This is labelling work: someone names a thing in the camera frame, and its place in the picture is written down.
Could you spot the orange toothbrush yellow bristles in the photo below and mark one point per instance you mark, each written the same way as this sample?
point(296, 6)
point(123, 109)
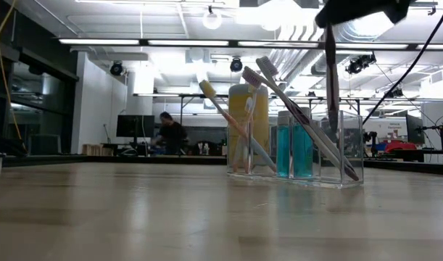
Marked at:
point(207, 88)

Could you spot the silver ventilation duct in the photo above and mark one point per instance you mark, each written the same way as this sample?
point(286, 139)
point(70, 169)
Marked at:
point(317, 67)

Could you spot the wooden crate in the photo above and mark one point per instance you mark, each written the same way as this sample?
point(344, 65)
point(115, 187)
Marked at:
point(96, 149)

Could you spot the black computer monitor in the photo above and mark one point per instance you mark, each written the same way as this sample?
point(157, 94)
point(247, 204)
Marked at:
point(135, 126)
point(414, 130)

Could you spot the person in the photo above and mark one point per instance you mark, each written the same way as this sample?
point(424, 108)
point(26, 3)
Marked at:
point(172, 136)

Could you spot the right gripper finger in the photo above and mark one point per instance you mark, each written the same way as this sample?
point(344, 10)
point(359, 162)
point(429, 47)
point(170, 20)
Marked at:
point(351, 9)

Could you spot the clear plastic cup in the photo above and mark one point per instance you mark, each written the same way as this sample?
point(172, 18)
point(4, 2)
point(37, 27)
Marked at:
point(351, 145)

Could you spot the round ceiling lamp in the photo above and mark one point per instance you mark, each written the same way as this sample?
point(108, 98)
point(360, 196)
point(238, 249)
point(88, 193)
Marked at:
point(204, 21)

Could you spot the black overhead light bar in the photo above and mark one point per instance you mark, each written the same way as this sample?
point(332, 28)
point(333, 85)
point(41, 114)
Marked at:
point(233, 44)

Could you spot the red object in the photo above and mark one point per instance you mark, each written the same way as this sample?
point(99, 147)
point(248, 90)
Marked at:
point(398, 146)

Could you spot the black ceiling spotlight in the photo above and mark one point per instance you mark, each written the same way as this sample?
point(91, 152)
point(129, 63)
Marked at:
point(394, 93)
point(116, 68)
point(357, 66)

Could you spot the black round camera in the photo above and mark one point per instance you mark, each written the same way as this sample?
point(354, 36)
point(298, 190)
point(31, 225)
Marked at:
point(236, 65)

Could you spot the blue mouthwash bottle white cap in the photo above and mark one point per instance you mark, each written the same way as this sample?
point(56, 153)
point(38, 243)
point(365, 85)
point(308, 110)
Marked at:
point(301, 159)
point(282, 156)

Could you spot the grey chair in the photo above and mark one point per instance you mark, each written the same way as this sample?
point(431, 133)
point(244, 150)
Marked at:
point(45, 145)

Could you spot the yellow wipes canister white lid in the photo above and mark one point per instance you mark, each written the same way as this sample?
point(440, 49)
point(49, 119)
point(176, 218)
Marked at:
point(239, 108)

